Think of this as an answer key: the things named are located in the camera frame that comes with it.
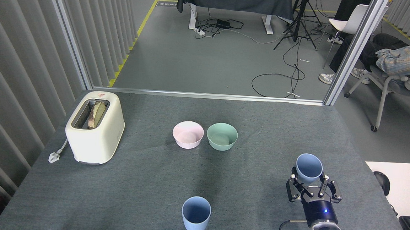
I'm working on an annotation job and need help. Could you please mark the gripper black round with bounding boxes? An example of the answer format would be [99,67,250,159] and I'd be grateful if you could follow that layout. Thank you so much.
[284,172,344,229]

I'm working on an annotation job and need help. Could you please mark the blue cup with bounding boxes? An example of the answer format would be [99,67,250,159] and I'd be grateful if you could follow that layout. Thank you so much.
[295,153,324,185]
[180,195,212,230]

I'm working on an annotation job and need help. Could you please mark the black computer mouse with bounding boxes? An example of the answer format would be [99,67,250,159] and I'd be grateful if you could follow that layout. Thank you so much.
[372,171,391,197]

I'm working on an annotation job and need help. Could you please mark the white desk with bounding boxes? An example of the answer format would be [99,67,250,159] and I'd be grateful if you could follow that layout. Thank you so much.
[362,160,410,219]

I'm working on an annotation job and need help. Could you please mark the green bowl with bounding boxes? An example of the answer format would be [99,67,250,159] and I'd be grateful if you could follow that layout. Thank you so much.
[206,122,239,153]

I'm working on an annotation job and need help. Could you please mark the person's white shoe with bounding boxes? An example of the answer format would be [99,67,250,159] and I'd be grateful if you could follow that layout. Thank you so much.
[350,68,371,84]
[318,73,336,85]

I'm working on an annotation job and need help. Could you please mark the pink bowl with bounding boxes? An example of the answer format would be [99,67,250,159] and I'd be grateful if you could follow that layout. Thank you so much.
[171,120,205,150]

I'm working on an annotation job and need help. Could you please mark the person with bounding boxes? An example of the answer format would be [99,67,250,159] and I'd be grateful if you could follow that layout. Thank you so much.
[318,30,410,89]

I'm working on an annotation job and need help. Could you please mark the black tripod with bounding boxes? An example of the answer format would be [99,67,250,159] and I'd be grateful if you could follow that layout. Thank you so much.
[273,0,324,54]

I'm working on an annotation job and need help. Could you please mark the white table leg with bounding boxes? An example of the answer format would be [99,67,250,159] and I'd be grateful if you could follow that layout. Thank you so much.
[260,15,274,35]
[188,4,198,30]

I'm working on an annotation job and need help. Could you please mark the white plastic chair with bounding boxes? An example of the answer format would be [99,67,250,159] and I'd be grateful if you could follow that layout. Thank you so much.
[315,2,390,73]

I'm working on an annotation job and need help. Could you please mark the black garment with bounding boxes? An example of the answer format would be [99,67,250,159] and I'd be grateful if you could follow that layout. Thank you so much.
[334,0,373,23]

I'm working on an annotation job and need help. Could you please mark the cream white toaster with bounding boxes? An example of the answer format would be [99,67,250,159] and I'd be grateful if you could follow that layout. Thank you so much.
[63,89,127,166]

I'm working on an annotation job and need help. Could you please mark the toasted bread slice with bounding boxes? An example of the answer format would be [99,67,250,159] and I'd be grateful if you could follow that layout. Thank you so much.
[87,100,107,130]

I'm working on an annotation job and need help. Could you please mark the black looped floor cable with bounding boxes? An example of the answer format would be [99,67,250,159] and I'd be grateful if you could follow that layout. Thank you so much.
[251,33,308,100]

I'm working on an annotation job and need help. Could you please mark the silver aluminium rail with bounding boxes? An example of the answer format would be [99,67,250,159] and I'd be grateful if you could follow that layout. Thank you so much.
[92,86,325,107]

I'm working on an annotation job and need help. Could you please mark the silver aluminium post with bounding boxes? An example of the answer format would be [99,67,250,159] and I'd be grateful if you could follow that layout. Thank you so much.
[322,0,390,109]
[38,0,99,91]

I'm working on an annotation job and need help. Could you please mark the white floor cable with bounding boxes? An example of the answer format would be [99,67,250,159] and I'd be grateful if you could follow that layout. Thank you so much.
[227,29,285,46]

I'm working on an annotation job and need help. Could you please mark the tangled black cables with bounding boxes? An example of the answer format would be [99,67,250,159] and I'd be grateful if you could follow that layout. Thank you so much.
[195,7,246,42]

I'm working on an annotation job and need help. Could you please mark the white toaster cord with plug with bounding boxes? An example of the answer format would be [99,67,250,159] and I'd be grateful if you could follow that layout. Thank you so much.
[48,138,69,164]

